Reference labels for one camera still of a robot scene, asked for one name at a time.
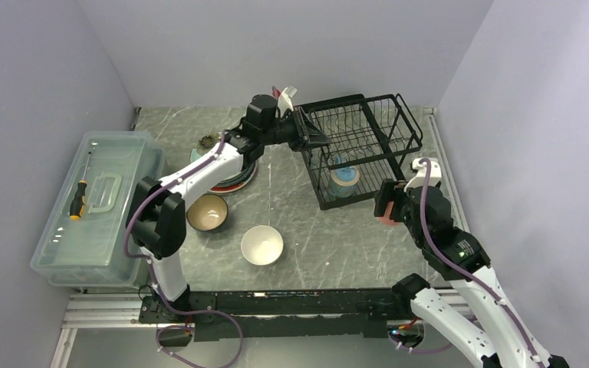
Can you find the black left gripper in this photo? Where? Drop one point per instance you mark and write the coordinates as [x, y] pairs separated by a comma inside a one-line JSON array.
[[306, 134]]

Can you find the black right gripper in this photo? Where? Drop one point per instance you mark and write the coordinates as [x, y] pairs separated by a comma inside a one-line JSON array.
[[387, 191]]

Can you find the blue mug orange inside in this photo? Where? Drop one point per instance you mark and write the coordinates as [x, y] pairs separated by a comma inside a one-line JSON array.
[[343, 182]]

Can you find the black wire dish rack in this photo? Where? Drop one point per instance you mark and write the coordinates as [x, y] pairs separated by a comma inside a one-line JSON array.
[[375, 134]]

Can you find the light blue flower plate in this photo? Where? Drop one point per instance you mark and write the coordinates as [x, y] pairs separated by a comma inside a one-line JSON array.
[[203, 145]]

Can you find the white bowl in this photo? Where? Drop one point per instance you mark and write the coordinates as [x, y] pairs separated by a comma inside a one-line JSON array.
[[262, 245]]

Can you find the pink mug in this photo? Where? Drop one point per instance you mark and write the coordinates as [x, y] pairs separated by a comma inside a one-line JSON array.
[[386, 218]]

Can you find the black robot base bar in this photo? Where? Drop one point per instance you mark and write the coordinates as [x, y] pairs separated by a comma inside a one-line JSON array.
[[214, 315]]

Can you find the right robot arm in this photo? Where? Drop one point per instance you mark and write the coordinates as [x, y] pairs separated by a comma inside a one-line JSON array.
[[497, 337]]

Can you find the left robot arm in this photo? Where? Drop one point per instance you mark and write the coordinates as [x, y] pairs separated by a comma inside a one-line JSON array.
[[157, 218]]

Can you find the red rimmed bottom plate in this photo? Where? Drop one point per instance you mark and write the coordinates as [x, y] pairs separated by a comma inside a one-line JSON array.
[[236, 182]]

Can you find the dark bowl beige inside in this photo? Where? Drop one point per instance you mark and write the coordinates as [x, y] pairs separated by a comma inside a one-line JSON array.
[[207, 213]]

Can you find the yellow black screwdriver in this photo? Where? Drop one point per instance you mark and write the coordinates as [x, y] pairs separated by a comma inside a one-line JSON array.
[[78, 202]]

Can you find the clear plastic storage box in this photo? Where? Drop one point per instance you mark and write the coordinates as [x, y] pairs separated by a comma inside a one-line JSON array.
[[88, 253]]

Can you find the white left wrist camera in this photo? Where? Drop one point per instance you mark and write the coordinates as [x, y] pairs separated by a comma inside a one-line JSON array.
[[284, 99]]

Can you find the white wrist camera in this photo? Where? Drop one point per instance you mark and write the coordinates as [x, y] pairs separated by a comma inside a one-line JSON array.
[[421, 168], [284, 99]]

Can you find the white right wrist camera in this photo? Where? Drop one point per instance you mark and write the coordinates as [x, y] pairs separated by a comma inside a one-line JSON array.
[[421, 168]]

